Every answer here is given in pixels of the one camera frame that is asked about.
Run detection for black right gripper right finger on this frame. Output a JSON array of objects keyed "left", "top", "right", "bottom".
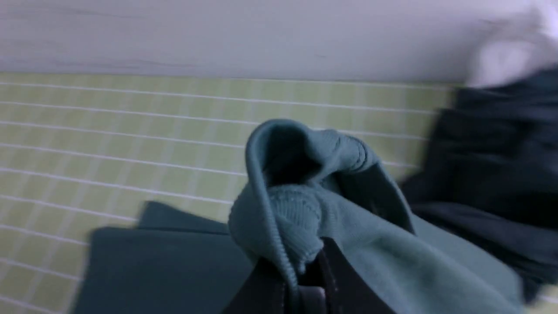
[{"left": 316, "top": 237, "right": 394, "bottom": 314}]

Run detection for green checkered tablecloth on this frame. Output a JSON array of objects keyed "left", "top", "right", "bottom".
[{"left": 1, "top": 73, "right": 453, "bottom": 314}]

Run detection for green long sleeve shirt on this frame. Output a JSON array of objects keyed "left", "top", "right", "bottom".
[{"left": 70, "top": 119, "right": 524, "bottom": 314}]

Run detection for dark grey crumpled garment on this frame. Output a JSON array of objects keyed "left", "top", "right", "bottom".
[{"left": 401, "top": 68, "right": 558, "bottom": 304}]

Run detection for white crumpled cloth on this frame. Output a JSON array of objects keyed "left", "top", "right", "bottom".
[{"left": 466, "top": 0, "right": 558, "bottom": 88}]

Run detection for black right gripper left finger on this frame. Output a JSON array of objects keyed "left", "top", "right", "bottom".
[{"left": 222, "top": 258, "right": 287, "bottom": 314}]

